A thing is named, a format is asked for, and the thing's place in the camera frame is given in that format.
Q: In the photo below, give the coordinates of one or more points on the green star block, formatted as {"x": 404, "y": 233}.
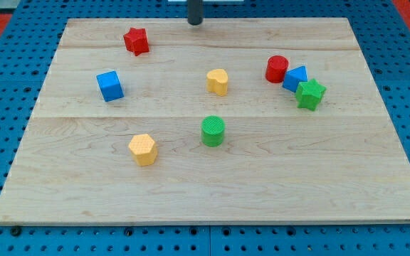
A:
{"x": 309, "y": 94}

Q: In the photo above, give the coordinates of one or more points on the red star block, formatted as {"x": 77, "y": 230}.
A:
{"x": 136, "y": 41}

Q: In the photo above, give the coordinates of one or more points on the green cylinder block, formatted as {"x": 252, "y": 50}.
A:
{"x": 212, "y": 131}

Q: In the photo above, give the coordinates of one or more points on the yellow heart block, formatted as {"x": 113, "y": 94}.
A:
{"x": 217, "y": 82}

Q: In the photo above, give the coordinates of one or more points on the light wooden board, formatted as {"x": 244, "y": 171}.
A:
{"x": 278, "y": 164}

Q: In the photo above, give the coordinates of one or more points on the yellow hexagon block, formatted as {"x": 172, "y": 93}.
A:
{"x": 143, "y": 149}

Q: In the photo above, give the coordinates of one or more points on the red cylinder block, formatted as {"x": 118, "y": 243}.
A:
{"x": 276, "y": 68}

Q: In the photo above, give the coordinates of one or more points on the blue cube block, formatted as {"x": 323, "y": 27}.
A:
{"x": 110, "y": 86}

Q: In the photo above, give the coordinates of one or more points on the blue triangle block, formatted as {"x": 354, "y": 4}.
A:
{"x": 294, "y": 77}

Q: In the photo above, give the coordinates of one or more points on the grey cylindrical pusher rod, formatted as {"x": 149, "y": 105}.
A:
{"x": 195, "y": 12}

